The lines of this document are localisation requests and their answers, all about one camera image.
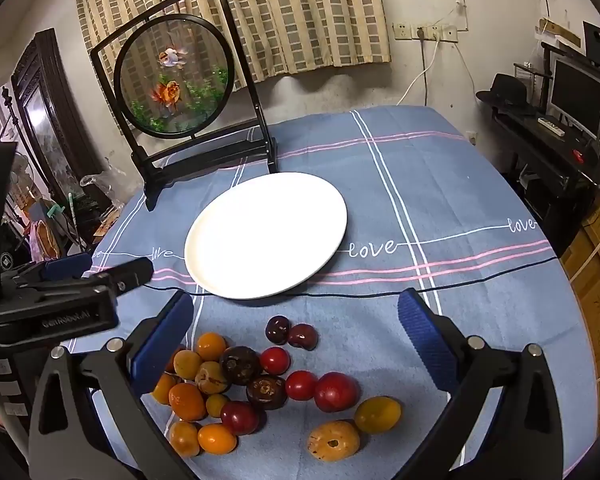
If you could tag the black desk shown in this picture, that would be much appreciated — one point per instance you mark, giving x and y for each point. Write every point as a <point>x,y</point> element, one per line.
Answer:
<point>540,160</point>

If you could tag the white remote control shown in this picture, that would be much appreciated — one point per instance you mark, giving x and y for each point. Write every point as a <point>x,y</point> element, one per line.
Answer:
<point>551,125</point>

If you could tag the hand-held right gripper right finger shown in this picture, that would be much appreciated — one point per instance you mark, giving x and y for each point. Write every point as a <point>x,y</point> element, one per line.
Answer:
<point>425,340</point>

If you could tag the white desk fan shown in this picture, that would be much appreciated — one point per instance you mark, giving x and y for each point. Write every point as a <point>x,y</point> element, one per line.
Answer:
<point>21,167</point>

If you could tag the wooden wall strip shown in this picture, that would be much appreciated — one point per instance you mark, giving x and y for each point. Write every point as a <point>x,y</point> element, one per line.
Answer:
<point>560,31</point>

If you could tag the black computer monitor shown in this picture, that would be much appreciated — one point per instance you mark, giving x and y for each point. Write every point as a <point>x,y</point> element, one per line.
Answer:
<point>577,92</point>

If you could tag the dark maroon cherry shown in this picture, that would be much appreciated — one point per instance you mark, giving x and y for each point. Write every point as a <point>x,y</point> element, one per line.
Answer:
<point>302,336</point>
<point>277,330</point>

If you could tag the white wall socket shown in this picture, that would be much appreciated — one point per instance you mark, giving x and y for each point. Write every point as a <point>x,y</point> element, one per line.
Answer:
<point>428,33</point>
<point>450,35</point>
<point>402,30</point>

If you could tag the yellow-orange oval tomato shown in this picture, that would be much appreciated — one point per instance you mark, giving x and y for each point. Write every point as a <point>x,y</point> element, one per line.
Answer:
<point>217,438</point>

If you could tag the white round plate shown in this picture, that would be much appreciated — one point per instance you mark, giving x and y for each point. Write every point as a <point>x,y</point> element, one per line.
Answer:
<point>260,235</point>

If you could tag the pink plastic bag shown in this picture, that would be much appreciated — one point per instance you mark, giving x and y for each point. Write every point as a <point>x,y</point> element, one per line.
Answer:
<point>40,240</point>

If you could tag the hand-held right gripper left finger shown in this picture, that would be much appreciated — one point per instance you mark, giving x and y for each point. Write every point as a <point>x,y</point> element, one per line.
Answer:
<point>162,345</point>

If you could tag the black hat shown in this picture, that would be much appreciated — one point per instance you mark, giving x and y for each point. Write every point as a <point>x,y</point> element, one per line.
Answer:
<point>507,92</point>

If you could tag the round goldfish screen black stand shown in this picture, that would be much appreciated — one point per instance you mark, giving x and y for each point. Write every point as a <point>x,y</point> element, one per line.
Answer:
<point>175,75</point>

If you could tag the dark red tomato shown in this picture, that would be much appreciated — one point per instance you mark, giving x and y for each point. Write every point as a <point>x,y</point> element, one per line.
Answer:
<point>240,417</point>

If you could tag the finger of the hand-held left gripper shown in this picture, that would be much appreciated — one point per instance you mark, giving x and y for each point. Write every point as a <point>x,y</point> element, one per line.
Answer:
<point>132,272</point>
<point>67,266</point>

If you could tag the blue plaid tablecloth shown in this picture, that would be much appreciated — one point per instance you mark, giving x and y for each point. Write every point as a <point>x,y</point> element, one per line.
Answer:
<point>430,185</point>

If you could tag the beige checkered curtain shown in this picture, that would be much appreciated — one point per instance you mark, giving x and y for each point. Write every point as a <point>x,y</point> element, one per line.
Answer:
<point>305,10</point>

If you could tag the large tan loquat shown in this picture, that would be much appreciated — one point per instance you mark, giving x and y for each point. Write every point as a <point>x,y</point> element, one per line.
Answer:
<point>333,440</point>

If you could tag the green plastic piece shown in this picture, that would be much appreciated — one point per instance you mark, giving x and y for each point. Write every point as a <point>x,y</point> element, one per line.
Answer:
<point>55,211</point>

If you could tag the small yellow tomato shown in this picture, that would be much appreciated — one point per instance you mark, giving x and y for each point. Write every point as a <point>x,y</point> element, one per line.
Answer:
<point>216,405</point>

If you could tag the small white wall outlet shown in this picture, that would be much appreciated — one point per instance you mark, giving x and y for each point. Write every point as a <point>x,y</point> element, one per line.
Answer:
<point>472,136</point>

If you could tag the dark brown water chestnut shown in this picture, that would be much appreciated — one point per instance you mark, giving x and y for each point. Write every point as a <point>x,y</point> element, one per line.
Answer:
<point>240,365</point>
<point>266,392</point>

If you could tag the dark wood framed cabinet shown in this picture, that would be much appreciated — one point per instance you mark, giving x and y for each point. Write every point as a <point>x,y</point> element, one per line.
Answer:
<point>62,85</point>

